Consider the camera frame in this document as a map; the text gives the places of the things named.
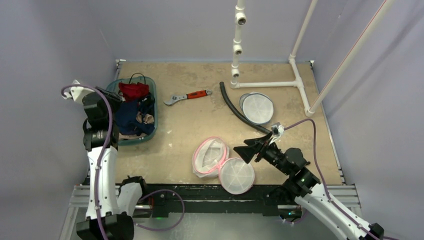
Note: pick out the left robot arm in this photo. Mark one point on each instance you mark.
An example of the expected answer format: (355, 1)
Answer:
(109, 215)

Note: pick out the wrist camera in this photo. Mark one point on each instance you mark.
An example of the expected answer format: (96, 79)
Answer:
(76, 93)
(277, 130)

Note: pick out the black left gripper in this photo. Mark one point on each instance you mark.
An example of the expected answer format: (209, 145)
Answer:
(113, 97)

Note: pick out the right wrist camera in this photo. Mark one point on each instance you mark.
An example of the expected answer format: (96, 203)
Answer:
(277, 130)

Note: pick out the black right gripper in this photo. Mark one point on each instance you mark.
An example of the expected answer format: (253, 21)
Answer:
(260, 151)

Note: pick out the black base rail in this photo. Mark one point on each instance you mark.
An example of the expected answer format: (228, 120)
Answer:
(267, 200)

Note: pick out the white mesh laundry bag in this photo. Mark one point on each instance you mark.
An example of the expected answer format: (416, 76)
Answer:
(256, 107)

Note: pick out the white PVC pipe frame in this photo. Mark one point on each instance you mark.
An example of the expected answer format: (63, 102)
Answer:
(240, 19)

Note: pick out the red handled adjustable wrench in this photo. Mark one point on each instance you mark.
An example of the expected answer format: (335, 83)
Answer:
(193, 95)

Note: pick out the teal plastic bin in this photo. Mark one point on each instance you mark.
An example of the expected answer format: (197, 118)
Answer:
(114, 88)

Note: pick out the pink lace bra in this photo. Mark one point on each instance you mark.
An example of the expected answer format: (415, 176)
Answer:
(137, 127)

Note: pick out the red lace bra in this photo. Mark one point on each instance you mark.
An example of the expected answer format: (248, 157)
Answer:
(133, 91)

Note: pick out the navy blue bra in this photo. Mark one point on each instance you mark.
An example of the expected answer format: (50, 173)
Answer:
(128, 110)

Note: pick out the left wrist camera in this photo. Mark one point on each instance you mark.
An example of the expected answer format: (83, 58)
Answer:
(76, 93)

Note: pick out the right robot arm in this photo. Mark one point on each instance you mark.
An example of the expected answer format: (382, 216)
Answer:
(306, 190)

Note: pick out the pink trimmed mesh laundry bag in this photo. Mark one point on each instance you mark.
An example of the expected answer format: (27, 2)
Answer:
(212, 160)

